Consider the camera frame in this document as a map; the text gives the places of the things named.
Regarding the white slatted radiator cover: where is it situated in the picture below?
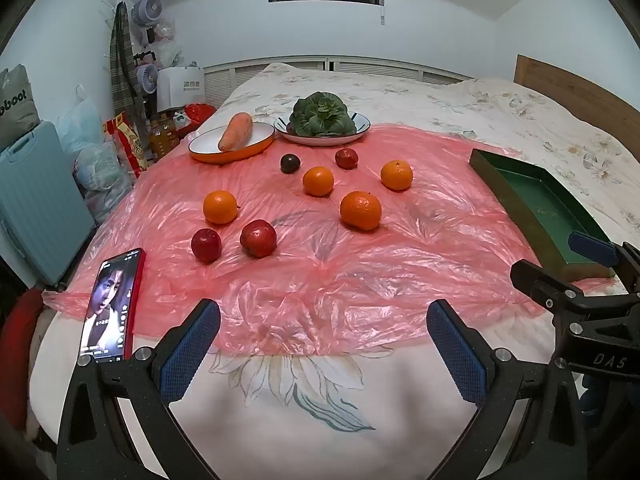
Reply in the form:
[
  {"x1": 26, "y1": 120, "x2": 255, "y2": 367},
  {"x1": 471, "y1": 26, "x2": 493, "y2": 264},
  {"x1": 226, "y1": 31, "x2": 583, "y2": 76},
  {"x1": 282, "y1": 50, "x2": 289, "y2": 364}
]
[{"x1": 202, "y1": 57, "x2": 473, "y2": 111}]

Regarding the wooden headboard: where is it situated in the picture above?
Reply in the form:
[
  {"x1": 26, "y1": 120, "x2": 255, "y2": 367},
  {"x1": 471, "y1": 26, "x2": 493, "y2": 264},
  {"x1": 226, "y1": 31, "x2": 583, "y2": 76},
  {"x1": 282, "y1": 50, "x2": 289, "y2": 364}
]
[{"x1": 514, "y1": 54, "x2": 640, "y2": 171}]

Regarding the green rectangular tray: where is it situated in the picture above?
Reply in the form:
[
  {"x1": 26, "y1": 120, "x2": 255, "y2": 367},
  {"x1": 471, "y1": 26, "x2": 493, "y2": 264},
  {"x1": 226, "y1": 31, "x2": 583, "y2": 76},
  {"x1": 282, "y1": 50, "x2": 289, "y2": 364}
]
[{"x1": 468, "y1": 148, "x2": 617, "y2": 281}]

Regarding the red cloth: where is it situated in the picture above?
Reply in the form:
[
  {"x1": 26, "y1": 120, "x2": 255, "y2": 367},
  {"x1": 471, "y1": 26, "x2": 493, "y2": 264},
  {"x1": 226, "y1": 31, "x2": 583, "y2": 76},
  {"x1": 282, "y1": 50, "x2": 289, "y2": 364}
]
[{"x1": 0, "y1": 287, "x2": 46, "y2": 431}]

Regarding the floral bed sheet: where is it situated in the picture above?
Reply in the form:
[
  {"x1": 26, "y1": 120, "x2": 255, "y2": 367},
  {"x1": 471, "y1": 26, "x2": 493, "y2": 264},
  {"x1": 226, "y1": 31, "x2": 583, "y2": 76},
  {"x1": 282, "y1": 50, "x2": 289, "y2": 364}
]
[{"x1": 30, "y1": 62, "x2": 640, "y2": 480}]

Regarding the orange rimmed plate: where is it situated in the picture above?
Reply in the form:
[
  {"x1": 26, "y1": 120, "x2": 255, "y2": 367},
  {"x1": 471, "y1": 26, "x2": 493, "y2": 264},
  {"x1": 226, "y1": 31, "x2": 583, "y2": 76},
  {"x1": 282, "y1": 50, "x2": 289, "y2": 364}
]
[{"x1": 188, "y1": 122, "x2": 276, "y2": 164}]

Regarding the light blue suitcase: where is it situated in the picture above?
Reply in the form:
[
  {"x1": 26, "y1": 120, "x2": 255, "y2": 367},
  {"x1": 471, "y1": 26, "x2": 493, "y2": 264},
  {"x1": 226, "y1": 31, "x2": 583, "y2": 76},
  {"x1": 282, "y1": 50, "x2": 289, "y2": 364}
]
[{"x1": 0, "y1": 120, "x2": 98, "y2": 291}]

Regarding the sweet potato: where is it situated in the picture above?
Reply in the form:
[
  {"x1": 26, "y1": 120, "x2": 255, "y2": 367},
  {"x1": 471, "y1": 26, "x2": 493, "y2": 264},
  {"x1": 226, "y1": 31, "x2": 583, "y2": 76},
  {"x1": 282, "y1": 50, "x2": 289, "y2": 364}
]
[{"x1": 218, "y1": 112, "x2": 254, "y2": 153}]

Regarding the clear plastic bag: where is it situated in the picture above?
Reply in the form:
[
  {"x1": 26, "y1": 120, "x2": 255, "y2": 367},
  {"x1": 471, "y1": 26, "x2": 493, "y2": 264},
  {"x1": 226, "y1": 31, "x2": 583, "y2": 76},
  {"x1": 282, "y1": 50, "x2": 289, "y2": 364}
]
[{"x1": 152, "y1": 17, "x2": 183, "y2": 66}]

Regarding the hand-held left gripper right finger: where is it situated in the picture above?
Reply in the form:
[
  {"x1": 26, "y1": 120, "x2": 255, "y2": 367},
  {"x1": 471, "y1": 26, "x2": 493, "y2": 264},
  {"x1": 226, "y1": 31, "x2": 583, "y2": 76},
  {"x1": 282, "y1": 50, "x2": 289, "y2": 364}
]
[{"x1": 426, "y1": 299, "x2": 586, "y2": 480}]

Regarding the small clip fan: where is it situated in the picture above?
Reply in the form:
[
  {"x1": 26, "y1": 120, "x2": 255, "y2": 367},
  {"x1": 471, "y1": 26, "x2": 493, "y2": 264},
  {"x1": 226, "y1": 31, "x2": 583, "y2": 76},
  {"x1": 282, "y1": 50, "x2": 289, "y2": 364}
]
[
  {"x1": 135, "y1": 63, "x2": 160, "y2": 95},
  {"x1": 131, "y1": 0, "x2": 165, "y2": 28}
]

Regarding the grey tote bag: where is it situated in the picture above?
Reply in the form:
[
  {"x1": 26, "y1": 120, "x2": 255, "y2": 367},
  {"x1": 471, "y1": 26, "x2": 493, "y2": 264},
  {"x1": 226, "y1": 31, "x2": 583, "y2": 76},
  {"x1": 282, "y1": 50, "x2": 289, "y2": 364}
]
[{"x1": 0, "y1": 64, "x2": 42, "y2": 151}]

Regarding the white cardboard box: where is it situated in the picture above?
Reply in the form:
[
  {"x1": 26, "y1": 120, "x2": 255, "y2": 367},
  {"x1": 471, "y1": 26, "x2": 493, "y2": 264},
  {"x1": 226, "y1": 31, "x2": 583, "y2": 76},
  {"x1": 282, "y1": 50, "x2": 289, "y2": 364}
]
[{"x1": 156, "y1": 65, "x2": 207, "y2": 112}]

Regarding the red smartphone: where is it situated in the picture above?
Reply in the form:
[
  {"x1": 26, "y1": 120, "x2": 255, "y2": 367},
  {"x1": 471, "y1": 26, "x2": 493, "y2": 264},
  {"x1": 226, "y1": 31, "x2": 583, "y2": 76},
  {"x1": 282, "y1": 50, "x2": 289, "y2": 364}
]
[{"x1": 77, "y1": 247, "x2": 147, "y2": 366}]

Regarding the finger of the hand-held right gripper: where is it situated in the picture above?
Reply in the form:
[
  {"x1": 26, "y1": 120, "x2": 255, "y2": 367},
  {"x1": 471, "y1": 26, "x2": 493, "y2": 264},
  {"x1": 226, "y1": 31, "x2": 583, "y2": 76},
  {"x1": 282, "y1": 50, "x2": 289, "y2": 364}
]
[
  {"x1": 568, "y1": 231, "x2": 640, "y2": 293},
  {"x1": 511, "y1": 259, "x2": 640, "y2": 318}
]

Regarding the patterned white plate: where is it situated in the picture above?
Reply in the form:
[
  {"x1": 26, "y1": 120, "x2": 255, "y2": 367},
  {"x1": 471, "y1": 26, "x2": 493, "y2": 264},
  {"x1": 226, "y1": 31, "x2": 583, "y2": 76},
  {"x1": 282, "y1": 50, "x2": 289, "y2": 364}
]
[{"x1": 273, "y1": 110, "x2": 372, "y2": 147}]

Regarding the yellow red rice bag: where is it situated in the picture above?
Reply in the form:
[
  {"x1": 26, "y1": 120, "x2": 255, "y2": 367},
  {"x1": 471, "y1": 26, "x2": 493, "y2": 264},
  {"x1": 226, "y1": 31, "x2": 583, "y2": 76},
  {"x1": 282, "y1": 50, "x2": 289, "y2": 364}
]
[{"x1": 102, "y1": 112, "x2": 153, "y2": 178}]

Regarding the pink plastic sheet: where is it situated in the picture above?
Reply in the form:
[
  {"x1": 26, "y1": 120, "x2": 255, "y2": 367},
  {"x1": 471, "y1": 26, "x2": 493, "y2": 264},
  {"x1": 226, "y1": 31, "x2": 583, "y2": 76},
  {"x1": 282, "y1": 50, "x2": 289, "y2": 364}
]
[{"x1": 42, "y1": 122, "x2": 621, "y2": 358}]

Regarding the orange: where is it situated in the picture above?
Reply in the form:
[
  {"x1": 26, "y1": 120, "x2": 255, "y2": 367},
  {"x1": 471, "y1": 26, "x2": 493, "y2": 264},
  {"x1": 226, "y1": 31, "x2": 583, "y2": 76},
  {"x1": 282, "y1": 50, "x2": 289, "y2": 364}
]
[
  {"x1": 302, "y1": 166, "x2": 335, "y2": 197},
  {"x1": 202, "y1": 189, "x2": 238, "y2": 225},
  {"x1": 339, "y1": 190, "x2": 383, "y2": 231},
  {"x1": 380, "y1": 159, "x2": 414, "y2": 191}
]

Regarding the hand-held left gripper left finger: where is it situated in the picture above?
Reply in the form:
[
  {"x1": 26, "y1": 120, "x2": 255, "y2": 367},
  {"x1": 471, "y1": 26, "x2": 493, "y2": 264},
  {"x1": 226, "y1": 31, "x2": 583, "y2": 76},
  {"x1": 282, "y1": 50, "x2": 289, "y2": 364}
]
[{"x1": 57, "y1": 298, "x2": 222, "y2": 480}]

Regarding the pale blue plastic bag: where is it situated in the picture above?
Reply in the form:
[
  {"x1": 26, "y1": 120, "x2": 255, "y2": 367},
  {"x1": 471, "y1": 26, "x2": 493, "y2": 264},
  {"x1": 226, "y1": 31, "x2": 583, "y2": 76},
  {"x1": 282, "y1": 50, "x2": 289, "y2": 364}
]
[{"x1": 55, "y1": 85, "x2": 136, "y2": 221}]

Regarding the green bok choy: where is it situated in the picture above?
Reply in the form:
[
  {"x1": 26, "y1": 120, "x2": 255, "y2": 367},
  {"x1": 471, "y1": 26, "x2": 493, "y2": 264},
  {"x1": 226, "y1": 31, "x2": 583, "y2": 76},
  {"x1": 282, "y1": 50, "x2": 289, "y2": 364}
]
[{"x1": 288, "y1": 91, "x2": 358, "y2": 138}]

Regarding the plaid scarf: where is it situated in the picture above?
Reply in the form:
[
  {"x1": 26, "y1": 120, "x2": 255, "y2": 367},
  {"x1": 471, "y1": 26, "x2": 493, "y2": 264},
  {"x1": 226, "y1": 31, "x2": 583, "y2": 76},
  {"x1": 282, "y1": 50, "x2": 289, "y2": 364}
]
[{"x1": 109, "y1": 2, "x2": 138, "y2": 116}]

